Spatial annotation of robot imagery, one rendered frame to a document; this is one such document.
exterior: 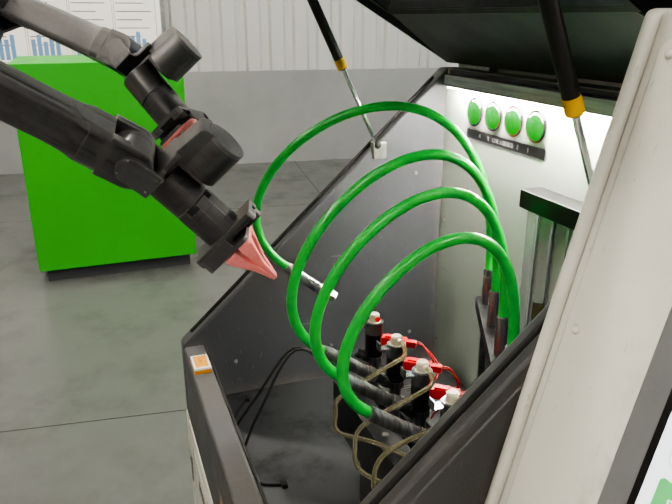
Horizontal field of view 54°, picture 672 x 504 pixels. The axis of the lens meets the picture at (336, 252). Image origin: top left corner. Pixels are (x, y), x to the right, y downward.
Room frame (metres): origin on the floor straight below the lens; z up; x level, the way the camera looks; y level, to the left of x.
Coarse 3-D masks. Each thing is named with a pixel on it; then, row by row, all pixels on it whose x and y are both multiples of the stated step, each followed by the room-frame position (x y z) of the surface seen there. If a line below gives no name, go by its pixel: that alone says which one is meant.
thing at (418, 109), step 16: (352, 112) 1.00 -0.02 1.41; (368, 112) 1.00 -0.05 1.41; (416, 112) 1.00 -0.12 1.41; (432, 112) 0.99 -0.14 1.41; (320, 128) 1.00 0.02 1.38; (448, 128) 0.99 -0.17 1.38; (464, 144) 0.99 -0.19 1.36; (480, 160) 0.99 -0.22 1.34; (272, 176) 1.01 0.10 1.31; (256, 192) 1.01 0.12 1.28; (256, 224) 1.01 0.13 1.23; (272, 256) 1.00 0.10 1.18
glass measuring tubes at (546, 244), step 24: (528, 192) 0.98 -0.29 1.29; (552, 192) 0.98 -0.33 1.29; (528, 216) 0.99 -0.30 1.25; (552, 216) 0.92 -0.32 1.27; (576, 216) 0.88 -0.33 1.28; (528, 240) 0.98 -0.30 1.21; (552, 240) 0.96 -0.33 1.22; (528, 264) 0.98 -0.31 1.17; (552, 264) 0.92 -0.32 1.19; (528, 288) 0.98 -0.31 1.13; (552, 288) 0.92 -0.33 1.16; (528, 312) 0.98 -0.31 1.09
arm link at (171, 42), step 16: (176, 32) 1.10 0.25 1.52; (112, 48) 1.13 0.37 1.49; (144, 48) 1.12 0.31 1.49; (160, 48) 1.10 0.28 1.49; (176, 48) 1.09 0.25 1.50; (192, 48) 1.11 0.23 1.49; (128, 64) 1.12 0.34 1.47; (160, 64) 1.09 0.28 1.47; (176, 64) 1.09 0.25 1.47; (192, 64) 1.11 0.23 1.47; (176, 80) 1.10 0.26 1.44
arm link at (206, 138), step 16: (192, 128) 0.84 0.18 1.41; (208, 128) 0.83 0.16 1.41; (176, 144) 0.84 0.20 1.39; (192, 144) 0.82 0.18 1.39; (208, 144) 0.82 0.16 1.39; (224, 144) 0.83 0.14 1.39; (128, 160) 0.79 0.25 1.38; (160, 160) 0.84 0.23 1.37; (176, 160) 0.81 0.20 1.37; (192, 160) 0.82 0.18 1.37; (208, 160) 0.82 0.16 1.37; (224, 160) 0.82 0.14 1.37; (128, 176) 0.79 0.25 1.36; (144, 176) 0.80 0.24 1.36; (160, 176) 0.81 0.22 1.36; (208, 176) 0.83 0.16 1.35; (144, 192) 0.80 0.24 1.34
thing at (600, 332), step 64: (640, 64) 0.61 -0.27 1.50; (640, 128) 0.58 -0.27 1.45; (640, 192) 0.56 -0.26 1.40; (576, 256) 0.60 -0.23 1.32; (640, 256) 0.53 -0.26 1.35; (576, 320) 0.56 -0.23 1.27; (640, 320) 0.50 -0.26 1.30; (576, 384) 0.54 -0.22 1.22; (640, 384) 0.48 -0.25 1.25; (512, 448) 0.58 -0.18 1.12; (576, 448) 0.51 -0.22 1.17
